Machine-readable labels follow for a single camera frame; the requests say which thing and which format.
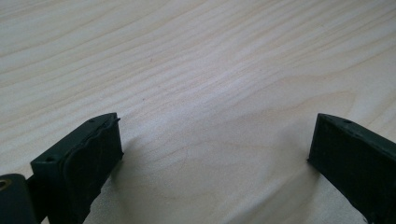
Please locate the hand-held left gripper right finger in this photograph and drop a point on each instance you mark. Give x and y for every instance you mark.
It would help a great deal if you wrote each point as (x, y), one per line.
(351, 161)

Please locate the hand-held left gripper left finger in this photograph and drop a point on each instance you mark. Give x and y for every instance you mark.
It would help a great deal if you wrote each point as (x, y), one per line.
(81, 168)

